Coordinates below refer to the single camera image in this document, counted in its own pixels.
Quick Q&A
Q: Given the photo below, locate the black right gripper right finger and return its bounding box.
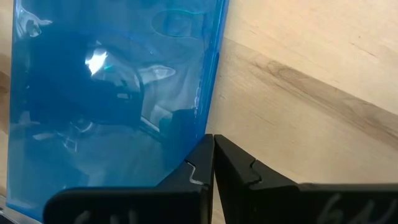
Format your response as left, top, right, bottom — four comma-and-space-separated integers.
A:
214, 134, 398, 224

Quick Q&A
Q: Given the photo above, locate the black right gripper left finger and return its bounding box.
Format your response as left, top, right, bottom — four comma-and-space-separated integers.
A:
43, 133, 215, 224

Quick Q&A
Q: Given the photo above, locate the blue plastic disc case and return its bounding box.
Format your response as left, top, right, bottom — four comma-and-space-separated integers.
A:
6, 0, 230, 222

